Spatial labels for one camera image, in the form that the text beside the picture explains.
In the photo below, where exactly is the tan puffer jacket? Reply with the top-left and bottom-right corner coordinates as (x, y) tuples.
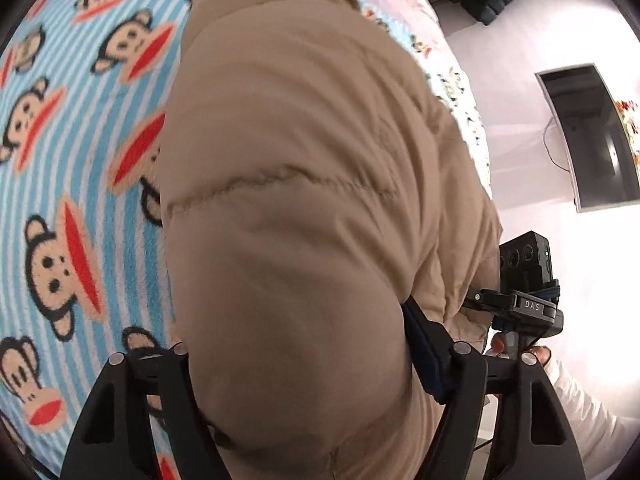
(156, 0), (501, 479)

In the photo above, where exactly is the person's right hand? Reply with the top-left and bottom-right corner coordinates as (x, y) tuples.
(490, 333), (551, 366)

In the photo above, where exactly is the blue monkey print blanket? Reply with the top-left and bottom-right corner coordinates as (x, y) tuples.
(0, 0), (494, 480)

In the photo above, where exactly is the wall mounted television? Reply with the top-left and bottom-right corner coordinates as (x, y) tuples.
(536, 64), (639, 212)

